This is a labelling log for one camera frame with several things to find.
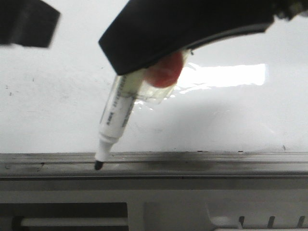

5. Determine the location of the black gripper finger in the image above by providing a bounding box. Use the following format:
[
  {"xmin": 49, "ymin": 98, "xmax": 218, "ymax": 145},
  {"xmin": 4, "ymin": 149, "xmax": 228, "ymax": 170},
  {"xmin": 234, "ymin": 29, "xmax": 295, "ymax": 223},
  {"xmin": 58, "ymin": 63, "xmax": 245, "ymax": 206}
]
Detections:
[
  {"xmin": 98, "ymin": 0, "xmax": 308, "ymax": 75},
  {"xmin": 0, "ymin": 0, "xmax": 60, "ymax": 48}
]

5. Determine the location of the red magnet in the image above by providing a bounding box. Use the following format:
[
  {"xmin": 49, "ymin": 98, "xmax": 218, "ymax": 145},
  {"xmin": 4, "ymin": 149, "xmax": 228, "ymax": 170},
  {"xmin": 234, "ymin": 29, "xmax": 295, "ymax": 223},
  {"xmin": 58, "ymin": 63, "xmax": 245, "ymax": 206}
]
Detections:
[{"xmin": 137, "ymin": 49, "xmax": 191, "ymax": 104}]

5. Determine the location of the white marker with black tip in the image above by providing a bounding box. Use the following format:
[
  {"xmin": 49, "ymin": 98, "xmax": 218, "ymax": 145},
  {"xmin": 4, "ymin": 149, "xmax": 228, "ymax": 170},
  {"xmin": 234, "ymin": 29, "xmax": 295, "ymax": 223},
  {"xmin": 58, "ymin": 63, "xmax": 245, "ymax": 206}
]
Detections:
[{"xmin": 94, "ymin": 69, "xmax": 145, "ymax": 170}]

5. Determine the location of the grey slotted base housing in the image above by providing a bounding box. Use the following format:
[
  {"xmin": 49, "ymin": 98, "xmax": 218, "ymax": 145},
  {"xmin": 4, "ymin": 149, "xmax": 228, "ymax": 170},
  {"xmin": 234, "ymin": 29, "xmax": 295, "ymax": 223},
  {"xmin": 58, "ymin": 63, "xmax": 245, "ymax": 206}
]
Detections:
[{"xmin": 0, "ymin": 177, "xmax": 308, "ymax": 231}]

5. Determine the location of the white whiteboard with aluminium frame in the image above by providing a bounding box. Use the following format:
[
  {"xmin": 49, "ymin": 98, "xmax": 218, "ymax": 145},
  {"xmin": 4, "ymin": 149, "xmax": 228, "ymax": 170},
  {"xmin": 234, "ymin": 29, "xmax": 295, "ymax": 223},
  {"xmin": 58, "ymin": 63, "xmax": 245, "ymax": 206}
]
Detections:
[{"xmin": 0, "ymin": 0, "xmax": 308, "ymax": 178}]

